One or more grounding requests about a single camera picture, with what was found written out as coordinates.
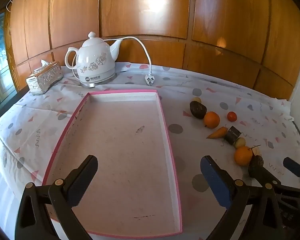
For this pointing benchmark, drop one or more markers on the small yellow-green round fruit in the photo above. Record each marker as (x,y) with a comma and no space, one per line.
(196,99)

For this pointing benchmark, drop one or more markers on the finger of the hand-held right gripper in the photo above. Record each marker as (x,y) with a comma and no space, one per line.
(267,175)
(295,167)

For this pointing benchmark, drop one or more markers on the dark brown avocado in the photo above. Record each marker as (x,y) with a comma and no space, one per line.
(197,110)
(254,163)

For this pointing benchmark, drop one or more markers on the pink shallow cardboard tray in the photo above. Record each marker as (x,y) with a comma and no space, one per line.
(125,140)

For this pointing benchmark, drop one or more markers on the small dark cylinder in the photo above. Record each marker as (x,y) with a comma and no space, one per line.
(232,135)

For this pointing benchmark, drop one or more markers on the small orange carrot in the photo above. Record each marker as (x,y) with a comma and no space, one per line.
(218,132)

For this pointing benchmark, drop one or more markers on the red tomato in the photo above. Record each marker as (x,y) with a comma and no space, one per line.
(232,116)

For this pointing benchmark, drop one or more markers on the white patterned tablecloth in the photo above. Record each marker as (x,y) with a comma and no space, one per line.
(180,85)

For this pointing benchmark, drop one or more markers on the white floral ceramic kettle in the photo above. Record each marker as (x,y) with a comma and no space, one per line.
(92,60)

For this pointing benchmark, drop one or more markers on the orange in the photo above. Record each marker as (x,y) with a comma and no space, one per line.
(243,155)
(212,120)

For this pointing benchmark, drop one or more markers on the glass display cabinet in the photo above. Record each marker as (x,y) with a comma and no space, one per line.
(0,55)

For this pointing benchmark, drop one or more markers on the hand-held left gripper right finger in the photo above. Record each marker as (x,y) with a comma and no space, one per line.
(215,180)

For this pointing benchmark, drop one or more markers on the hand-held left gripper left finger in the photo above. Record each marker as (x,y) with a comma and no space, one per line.
(79,188)

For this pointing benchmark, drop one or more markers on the silver patterned tissue box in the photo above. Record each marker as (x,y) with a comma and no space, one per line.
(43,78)

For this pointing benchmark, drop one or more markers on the small pale yellow fruit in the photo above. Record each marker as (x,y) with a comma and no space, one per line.
(240,142)

